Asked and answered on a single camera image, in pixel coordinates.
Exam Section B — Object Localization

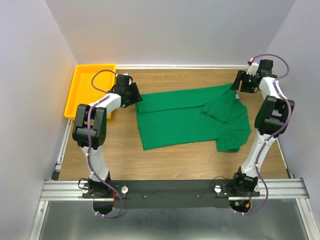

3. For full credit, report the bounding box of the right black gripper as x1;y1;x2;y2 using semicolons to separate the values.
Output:
229;70;256;94

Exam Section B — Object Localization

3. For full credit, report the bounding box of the green t shirt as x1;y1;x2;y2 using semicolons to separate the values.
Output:
135;83;251;152

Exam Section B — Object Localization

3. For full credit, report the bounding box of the yellow plastic tray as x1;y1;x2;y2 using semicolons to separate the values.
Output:
64;63;116;120

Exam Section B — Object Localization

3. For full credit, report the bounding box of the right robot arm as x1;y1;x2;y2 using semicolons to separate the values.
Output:
230;54;295;197

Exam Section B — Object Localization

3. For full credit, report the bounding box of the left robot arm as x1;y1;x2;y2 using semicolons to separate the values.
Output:
72;70;143;198

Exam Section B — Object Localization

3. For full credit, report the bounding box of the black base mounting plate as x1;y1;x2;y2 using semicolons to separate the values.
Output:
80;177;260;212

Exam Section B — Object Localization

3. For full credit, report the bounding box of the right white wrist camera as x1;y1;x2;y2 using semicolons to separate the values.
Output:
246;58;259;76

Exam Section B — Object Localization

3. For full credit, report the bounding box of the aluminium front rail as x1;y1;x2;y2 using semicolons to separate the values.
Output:
40;178;310;201

